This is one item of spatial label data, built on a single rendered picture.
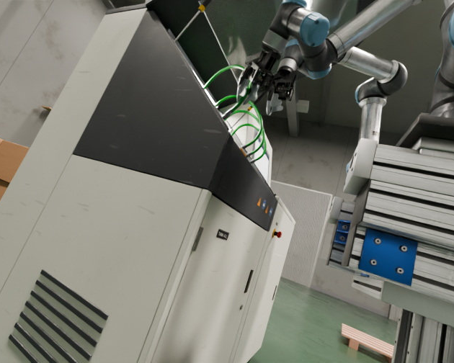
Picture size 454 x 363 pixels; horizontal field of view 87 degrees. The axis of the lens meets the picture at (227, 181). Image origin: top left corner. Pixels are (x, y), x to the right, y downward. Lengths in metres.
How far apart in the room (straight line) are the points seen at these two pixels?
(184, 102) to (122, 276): 0.51
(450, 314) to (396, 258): 0.18
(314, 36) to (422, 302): 0.70
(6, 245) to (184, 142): 0.72
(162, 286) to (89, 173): 0.46
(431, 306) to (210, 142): 0.61
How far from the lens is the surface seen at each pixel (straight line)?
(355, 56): 1.20
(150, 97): 0.88
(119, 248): 0.71
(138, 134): 0.81
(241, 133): 1.49
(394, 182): 0.58
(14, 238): 1.10
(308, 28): 0.81
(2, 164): 3.00
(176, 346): 0.75
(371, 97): 1.40
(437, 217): 0.59
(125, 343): 0.69
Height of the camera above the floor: 0.70
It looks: 12 degrees up
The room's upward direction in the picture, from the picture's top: 20 degrees clockwise
